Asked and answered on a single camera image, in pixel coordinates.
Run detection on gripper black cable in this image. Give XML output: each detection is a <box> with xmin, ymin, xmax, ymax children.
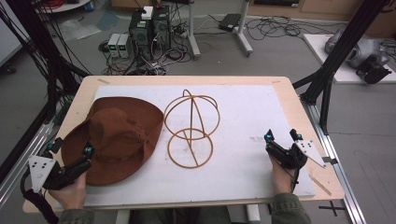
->
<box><xmin>290</xmin><ymin>167</ymin><xmax>302</xmax><ymax>193</ymax></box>
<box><xmin>20</xmin><ymin>172</ymin><xmax>61</xmax><ymax>224</ymax></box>

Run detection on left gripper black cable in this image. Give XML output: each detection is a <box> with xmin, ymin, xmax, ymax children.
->
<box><xmin>20</xmin><ymin>172</ymin><xmax>61</xmax><ymax>224</ymax></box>

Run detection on grey robot shell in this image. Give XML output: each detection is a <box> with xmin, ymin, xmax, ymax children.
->
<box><xmin>324</xmin><ymin>28</ymin><xmax>390</xmax><ymax>69</ymax></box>

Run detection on white round table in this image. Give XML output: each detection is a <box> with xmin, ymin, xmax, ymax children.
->
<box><xmin>35</xmin><ymin>0</ymin><xmax>92</xmax><ymax>14</ymax></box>

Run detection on brown wide-brim hat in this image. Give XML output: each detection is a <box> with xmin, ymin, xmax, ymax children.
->
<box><xmin>61</xmin><ymin>96</ymin><xmax>165</xmax><ymax>187</ymax></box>

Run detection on white foam mat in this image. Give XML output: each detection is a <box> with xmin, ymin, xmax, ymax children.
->
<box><xmin>81</xmin><ymin>84</ymin><xmax>317</xmax><ymax>207</ymax></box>

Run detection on small white box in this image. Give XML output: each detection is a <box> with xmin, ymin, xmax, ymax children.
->
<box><xmin>141</xmin><ymin>6</ymin><xmax>154</xmax><ymax>21</ymax></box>

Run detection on white floor platform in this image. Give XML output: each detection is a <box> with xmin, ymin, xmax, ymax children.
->
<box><xmin>303</xmin><ymin>33</ymin><xmax>396</xmax><ymax>85</ymax></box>

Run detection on loose black floor cables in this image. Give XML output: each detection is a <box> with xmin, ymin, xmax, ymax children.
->
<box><xmin>245</xmin><ymin>14</ymin><xmax>339</xmax><ymax>42</ymax></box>

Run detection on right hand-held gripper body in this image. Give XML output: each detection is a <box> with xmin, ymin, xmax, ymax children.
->
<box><xmin>265</xmin><ymin>139</ymin><xmax>328</xmax><ymax>171</ymax></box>

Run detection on aluminium rail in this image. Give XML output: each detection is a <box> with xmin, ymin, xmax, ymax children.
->
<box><xmin>0</xmin><ymin>120</ymin><xmax>61</xmax><ymax>207</ymax></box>
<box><xmin>299</xmin><ymin>95</ymin><xmax>368</xmax><ymax>224</ymax></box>

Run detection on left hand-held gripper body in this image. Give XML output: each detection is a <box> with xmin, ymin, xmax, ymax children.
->
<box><xmin>27</xmin><ymin>154</ymin><xmax>92</xmax><ymax>193</ymax></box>

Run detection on black computer tower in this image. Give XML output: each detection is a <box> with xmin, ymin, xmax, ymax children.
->
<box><xmin>151</xmin><ymin>6</ymin><xmax>173</xmax><ymax>52</ymax></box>
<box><xmin>128</xmin><ymin>10</ymin><xmax>154</xmax><ymax>61</ymax></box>

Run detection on person's right hand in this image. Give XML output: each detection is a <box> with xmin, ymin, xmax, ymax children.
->
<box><xmin>268</xmin><ymin>155</ymin><xmax>300</xmax><ymax>196</ymax></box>

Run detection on thin wooden stick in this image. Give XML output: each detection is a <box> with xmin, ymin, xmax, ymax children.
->
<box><xmin>308</xmin><ymin>175</ymin><xmax>333</xmax><ymax>197</ymax></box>

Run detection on tangle of floor cables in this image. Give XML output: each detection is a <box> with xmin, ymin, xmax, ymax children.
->
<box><xmin>98</xmin><ymin>39</ymin><xmax>193</xmax><ymax>77</ymax></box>

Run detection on black metal frame with cables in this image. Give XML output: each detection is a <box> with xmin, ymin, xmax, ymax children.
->
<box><xmin>0</xmin><ymin>0</ymin><xmax>92</xmax><ymax>185</ymax></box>

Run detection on grey power supply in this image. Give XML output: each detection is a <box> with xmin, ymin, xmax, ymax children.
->
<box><xmin>106</xmin><ymin>33</ymin><xmax>121</xmax><ymax>59</ymax></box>
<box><xmin>117</xmin><ymin>33</ymin><xmax>134</xmax><ymax>59</ymax></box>

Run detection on white table leg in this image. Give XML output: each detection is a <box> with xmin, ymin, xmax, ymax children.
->
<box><xmin>245</xmin><ymin>203</ymin><xmax>262</xmax><ymax>224</ymax></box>

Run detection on flat black box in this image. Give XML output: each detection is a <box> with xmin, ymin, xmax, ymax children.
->
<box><xmin>218</xmin><ymin>12</ymin><xmax>243</xmax><ymax>33</ymax></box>

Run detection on black device on platform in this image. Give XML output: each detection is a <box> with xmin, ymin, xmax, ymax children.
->
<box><xmin>355</xmin><ymin>58</ymin><xmax>393</xmax><ymax>85</ymax></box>

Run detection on person's left hand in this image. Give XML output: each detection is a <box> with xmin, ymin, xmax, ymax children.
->
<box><xmin>48</xmin><ymin>172</ymin><xmax>89</xmax><ymax>211</ymax></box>

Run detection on clear plastic sheet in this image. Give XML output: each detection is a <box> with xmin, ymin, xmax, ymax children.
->
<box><xmin>58</xmin><ymin>18</ymin><xmax>103</xmax><ymax>41</ymax></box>

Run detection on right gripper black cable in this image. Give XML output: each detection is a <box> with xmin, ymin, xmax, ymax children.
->
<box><xmin>290</xmin><ymin>167</ymin><xmax>302</xmax><ymax>193</ymax></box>

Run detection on white stand leg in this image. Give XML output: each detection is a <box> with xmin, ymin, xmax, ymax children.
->
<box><xmin>235</xmin><ymin>0</ymin><xmax>254</xmax><ymax>58</ymax></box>
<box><xmin>186</xmin><ymin>0</ymin><xmax>202</xmax><ymax>61</ymax></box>

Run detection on brown wire hat stand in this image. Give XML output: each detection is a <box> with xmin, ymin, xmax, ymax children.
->
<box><xmin>163</xmin><ymin>89</ymin><xmax>221</xmax><ymax>170</ymax></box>

